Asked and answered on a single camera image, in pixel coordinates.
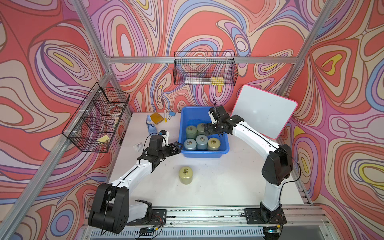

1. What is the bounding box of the blue plastic basket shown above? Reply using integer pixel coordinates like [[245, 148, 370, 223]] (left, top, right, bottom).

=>
[[179, 107, 230, 158]]

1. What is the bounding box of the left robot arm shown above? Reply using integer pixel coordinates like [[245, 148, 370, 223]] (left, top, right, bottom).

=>
[[88, 142, 183, 234]]

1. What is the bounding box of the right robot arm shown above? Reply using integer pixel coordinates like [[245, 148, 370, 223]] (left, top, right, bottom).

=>
[[204, 113, 293, 223]]

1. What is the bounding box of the yellow item in back basket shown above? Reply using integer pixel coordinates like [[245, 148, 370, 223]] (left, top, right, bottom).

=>
[[211, 77, 226, 86]]

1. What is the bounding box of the white tube in back basket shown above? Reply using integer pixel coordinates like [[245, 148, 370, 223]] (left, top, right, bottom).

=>
[[185, 77, 212, 85]]

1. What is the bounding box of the yellow sponge in left basket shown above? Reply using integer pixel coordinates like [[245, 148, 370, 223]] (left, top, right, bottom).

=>
[[96, 135, 110, 145]]

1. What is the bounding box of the white plastic clip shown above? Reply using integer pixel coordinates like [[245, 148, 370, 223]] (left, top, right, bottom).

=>
[[133, 143, 143, 152]]

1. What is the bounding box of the blue binder clip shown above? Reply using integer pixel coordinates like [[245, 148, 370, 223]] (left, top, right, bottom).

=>
[[168, 111, 176, 121]]

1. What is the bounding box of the yellow leather wallet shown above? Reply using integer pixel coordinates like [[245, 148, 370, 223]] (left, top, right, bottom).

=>
[[150, 113, 164, 125]]

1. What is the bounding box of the white yellow marker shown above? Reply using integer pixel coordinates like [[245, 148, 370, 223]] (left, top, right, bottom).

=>
[[164, 109, 168, 123]]

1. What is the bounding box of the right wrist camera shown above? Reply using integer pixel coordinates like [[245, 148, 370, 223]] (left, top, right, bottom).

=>
[[209, 106, 230, 124]]

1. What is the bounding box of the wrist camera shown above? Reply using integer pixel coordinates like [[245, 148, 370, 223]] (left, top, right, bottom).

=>
[[158, 130, 170, 147], [209, 106, 230, 124]]

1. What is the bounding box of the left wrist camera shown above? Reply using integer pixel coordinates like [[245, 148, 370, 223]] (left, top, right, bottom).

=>
[[158, 130, 170, 147]]

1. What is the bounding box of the white board pink frame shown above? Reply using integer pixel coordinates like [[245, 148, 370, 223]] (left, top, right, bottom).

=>
[[232, 85, 298, 140]]

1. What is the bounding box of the black wire basket back wall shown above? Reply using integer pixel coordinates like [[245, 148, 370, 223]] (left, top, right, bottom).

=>
[[173, 50, 239, 86]]

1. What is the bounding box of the black wire basket wall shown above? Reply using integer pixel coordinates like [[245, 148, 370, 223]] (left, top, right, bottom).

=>
[[62, 83, 130, 153], [173, 50, 239, 86]]

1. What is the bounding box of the black wire basket left wall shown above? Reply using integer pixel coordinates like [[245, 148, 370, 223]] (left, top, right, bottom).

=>
[[62, 83, 130, 153]]

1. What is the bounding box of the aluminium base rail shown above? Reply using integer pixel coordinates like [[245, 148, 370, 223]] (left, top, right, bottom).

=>
[[78, 205, 337, 240]]

